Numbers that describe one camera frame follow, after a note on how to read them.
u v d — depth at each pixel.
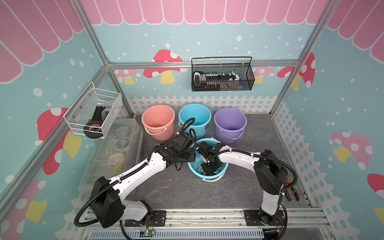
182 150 0.62
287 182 0.85
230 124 1.13
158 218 0.74
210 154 0.66
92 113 0.73
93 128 0.67
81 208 0.37
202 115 1.01
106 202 0.40
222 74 0.91
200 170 0.86
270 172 0.48
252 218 0.74
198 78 0.89
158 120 1.06
